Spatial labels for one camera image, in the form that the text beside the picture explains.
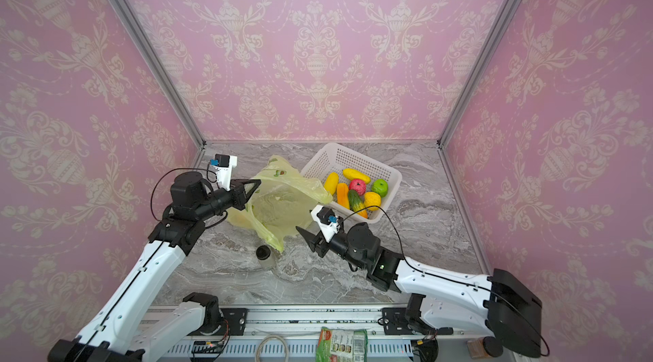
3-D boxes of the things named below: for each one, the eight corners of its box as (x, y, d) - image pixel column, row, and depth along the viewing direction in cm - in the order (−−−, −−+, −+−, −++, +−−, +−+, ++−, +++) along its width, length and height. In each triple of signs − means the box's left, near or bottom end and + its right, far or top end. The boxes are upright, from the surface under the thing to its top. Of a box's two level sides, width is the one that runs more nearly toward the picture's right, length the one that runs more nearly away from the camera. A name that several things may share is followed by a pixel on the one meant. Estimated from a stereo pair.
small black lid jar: (261, 270, 86) (254, 259, 78) (263, 256, 89) (257, 245, 81) (275, 270, 86) (269, 259, 78) (277, 256, 89) (271, 245, 81)
